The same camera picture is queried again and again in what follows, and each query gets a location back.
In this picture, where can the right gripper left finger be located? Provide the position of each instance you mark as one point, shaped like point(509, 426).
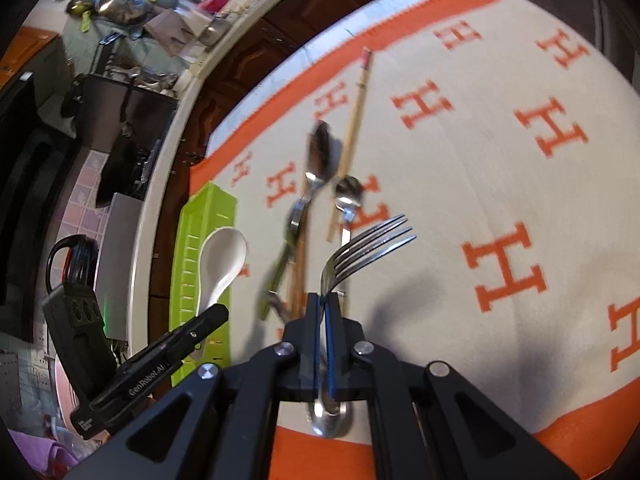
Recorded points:
point(218, 423)

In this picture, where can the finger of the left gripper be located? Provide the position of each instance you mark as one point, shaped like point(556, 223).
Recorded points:
point(167, 353)

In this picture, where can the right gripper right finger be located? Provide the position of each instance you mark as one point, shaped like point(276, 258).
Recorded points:
point(429, 422)

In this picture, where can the steel fork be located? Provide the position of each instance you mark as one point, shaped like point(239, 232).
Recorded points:
point(329, 418)

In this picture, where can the white ceramic soup spoon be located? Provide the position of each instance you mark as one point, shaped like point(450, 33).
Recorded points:
point(222, 257)

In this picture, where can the steel spoon textured handle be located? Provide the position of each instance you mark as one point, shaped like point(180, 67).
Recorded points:
point(280, 269)

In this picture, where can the small steel teaspoon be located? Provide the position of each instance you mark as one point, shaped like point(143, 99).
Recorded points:
point(348, 199)

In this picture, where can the pink-tipped bamboo chopstick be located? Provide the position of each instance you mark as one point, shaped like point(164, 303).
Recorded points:
point(351, 135)

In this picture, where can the dark wooden chopstick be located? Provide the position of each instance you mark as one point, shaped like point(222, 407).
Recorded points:
point(295, 295)

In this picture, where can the large steel tablespoon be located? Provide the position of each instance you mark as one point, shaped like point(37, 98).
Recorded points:
point(317, 173)

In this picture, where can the steel pot on counter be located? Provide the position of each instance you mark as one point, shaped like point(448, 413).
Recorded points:
point(213, 32)

